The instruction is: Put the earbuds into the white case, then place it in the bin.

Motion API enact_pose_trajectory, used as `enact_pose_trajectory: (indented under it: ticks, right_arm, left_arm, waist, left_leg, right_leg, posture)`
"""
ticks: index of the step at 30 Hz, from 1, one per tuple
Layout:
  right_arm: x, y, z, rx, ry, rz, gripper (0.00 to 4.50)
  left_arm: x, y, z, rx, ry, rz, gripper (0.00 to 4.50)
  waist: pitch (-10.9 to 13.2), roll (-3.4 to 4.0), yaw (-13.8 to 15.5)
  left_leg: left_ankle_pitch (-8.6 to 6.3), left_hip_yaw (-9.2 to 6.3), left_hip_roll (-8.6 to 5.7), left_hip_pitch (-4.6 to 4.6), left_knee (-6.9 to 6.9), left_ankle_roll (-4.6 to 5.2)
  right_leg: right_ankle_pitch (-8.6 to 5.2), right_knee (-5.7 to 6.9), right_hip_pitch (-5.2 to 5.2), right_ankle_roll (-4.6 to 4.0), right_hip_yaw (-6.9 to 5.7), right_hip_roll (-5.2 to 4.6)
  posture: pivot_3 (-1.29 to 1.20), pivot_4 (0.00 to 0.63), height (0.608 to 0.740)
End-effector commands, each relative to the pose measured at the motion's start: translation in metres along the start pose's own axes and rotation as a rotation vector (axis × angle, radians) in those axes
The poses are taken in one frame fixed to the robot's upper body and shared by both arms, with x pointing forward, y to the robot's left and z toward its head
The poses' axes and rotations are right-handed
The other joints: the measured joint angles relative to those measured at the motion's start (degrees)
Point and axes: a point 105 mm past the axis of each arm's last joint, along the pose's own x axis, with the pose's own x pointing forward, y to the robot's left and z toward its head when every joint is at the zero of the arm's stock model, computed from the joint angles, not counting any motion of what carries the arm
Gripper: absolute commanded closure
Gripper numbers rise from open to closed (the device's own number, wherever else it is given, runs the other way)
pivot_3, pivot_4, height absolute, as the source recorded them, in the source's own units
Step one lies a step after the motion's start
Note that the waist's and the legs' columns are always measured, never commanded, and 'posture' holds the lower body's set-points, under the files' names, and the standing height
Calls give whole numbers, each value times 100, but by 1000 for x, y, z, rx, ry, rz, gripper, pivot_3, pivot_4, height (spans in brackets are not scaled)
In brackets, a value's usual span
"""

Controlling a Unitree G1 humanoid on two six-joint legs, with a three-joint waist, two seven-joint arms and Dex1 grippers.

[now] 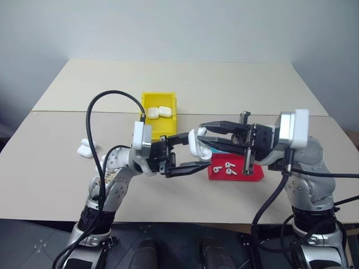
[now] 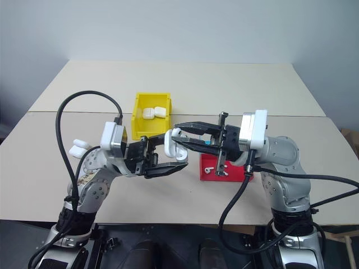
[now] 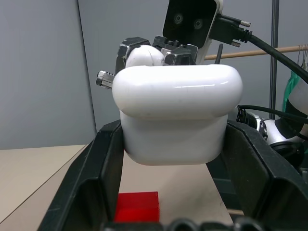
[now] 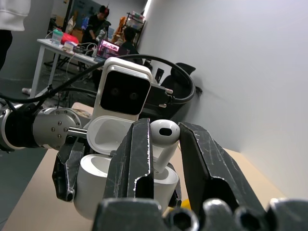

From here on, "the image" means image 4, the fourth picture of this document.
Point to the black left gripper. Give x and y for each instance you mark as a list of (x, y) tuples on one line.
[(78, 142)]

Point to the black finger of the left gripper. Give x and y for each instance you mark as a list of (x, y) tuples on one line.
[(177, 192)]

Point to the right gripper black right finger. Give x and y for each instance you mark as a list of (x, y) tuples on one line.
[(211, 163)]

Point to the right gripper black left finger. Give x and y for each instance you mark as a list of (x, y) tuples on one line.
[(134, 156)]

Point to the white earbuds charging case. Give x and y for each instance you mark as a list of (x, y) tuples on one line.
[(90, 183)]

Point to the white earbud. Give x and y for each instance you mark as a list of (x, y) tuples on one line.
[(166, 132)]

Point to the black office chair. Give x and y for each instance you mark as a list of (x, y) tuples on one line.
[(173, 79)]

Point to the seated person in black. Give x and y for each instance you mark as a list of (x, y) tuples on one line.
[(128, 47)]

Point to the open laptop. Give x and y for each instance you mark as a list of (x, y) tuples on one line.
[(108, 48)]

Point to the white background table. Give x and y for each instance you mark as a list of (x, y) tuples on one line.
[(50, 47)]

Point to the red box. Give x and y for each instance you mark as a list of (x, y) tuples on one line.
[(69, 38)]

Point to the standing person in black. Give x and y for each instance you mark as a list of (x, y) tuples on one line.
[(92, 26)]

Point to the green-lidded clear container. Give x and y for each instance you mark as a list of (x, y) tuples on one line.
[(57, 36)]

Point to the person in white hoodie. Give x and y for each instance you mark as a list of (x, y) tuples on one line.
[(12, 14)]

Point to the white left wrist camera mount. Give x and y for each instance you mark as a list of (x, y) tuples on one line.
[(106, 77)]

